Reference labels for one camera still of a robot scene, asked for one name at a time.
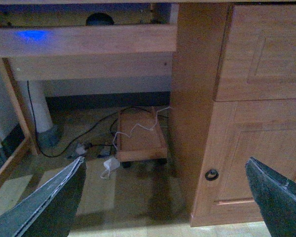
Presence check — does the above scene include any dark grey computer mouse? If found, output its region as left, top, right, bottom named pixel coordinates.
left=86, top=12, right=114, bottom=26

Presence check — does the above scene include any wooden rolling computer stand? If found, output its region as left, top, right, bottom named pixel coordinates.
left=112, top=107, right=168, bottom=168

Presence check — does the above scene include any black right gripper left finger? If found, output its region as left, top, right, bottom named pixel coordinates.
left=0, top=157, right=86, bottom=237

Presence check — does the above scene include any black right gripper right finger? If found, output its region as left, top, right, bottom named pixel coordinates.
left=245, top=157, right=296, bottom=237

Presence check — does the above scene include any white pipe under desk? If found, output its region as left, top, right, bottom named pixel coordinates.
left=18, top=80, right=61, bottom=149

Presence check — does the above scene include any wooden desk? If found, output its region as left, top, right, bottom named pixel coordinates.
left=0, top=2, right=296, bottom=227

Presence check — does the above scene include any white thin cable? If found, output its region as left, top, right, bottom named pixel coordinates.
left=100, top=106, right=174, bottom=180

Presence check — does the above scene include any black floor cable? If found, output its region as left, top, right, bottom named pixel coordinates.
left=26, top=80, right=153, bottom=158

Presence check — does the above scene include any white plug on floor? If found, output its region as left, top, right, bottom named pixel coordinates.
left=75, top=146, right=87, bottom=156

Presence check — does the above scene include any black ring door pull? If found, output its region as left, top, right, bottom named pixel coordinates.
left=205, top=169, right=219, bottom=181

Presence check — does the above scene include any wooden keyboard tray drawer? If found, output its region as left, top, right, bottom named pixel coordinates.
left=0, top=24, right=177, bottom=81

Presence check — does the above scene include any white power adapter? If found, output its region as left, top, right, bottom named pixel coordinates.
left=103, top=158, right=120, bottom=171

